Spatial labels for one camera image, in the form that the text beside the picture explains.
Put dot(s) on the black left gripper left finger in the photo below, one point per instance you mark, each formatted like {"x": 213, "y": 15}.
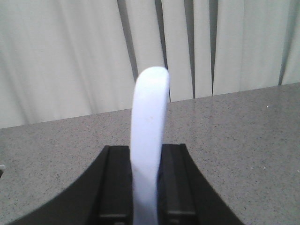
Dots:
{"x": 102, "y": 195}

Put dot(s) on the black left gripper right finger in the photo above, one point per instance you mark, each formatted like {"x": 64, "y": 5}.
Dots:
{"x": 185, "y": 197}

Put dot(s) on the light blue plastic spoon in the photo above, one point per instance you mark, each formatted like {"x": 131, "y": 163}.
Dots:
{"x": 147, "y": 129}

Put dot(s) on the white pleated curtain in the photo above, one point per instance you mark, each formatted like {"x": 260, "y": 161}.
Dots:
{"x": 67, "y": 58}

